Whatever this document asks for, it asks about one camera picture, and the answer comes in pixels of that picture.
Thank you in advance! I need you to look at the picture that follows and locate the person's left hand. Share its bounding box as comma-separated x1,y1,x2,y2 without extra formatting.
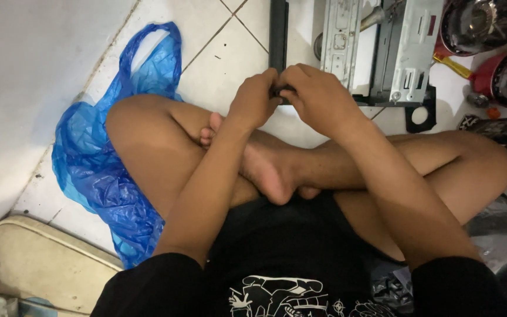
227,68,283,133

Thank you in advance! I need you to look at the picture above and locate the person's right hand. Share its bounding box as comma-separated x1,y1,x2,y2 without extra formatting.
278,64,365,140

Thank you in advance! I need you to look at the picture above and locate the long black plastic faceplate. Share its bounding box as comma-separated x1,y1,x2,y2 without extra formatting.
268,0,297,106

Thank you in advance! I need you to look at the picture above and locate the silver perforated metal chassis plate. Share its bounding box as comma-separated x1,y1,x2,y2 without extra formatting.
320,0,365,91

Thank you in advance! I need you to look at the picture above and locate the grey car stereo unit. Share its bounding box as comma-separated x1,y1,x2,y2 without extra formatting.
354,0,444,107

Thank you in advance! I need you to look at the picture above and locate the person's left leg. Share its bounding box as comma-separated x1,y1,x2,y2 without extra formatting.
105,94,322,221

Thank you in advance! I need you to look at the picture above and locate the person's leg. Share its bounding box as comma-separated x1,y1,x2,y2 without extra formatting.
105,94,322,221
199,112,507,263

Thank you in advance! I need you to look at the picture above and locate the person's right leg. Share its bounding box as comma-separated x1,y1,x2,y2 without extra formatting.
199,112,507,263

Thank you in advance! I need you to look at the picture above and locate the person's black printed shirt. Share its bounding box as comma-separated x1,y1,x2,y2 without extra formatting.
90,190,507,317

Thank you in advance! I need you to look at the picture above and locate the small silver metal cap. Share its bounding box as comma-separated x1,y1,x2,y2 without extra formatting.
467,93,490,109

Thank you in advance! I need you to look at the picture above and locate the blue plastic bag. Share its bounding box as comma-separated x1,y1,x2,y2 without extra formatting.
51,21,185,270

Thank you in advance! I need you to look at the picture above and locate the black patterned bar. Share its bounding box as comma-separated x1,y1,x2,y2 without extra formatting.
458,114,507,147

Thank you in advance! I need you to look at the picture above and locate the clear plastic wrap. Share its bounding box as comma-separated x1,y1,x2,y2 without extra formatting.
467,196,507,274

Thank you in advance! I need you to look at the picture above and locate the cream padded case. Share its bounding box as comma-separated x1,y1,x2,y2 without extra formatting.
0,214,125,316

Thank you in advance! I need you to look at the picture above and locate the black plastic mounting frame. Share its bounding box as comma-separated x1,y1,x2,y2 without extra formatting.
405,85,437,134

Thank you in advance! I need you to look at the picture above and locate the gold handled tool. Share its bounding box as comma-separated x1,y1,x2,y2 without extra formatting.
432,53,475,81

